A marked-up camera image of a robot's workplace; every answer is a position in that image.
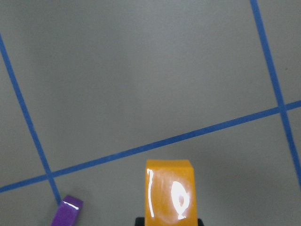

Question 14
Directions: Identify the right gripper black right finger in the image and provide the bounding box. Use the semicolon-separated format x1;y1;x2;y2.
198;218;203;226

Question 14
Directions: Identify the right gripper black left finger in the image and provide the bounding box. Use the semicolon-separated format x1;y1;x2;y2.
135;217;145;226

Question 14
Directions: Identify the orange trapezoid block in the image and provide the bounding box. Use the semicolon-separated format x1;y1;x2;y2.
144;160;198;226

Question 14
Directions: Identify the purple trapezoid block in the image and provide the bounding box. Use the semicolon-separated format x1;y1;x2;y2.
51;195;84;226

